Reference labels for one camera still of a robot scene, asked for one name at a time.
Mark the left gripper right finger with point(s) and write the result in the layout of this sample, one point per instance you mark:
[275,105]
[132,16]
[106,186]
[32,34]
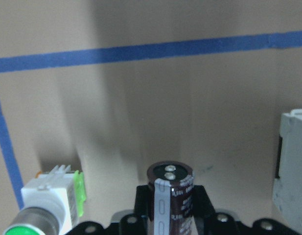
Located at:
[202,206]

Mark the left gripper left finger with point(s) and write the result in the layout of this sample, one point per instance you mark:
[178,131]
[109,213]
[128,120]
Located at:
[144,202]

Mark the dark brown capacitor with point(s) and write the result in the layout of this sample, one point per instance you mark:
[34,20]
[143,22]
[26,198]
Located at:
[171,186]

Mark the red white circuit breaker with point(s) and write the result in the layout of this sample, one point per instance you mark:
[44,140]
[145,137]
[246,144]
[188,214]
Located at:
[287,189]

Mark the green push button switch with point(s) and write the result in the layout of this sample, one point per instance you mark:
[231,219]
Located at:
[53,203]

